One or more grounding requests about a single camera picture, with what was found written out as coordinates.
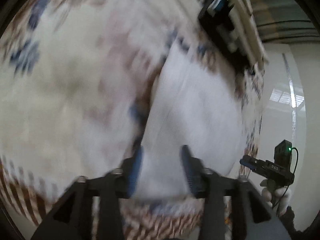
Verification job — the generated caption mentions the black folded garment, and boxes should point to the black folded garment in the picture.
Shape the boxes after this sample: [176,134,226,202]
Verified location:
[198,0,255,74]

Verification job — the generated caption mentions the floral fleece blanket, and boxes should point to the floral fleece blanket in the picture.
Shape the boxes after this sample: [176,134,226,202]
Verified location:
[1,0,264,239]

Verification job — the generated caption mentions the white gloved right hand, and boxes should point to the white gloved right hand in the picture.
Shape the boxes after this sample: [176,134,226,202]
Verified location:
[260,179,292,217]

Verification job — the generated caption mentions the white knit garment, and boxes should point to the white knit garment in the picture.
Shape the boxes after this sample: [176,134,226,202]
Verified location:
[134,44,245,199]

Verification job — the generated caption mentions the cream folded clothes stack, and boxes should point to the cream folded clothes stack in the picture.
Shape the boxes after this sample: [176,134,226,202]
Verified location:
[229,0,268,70]

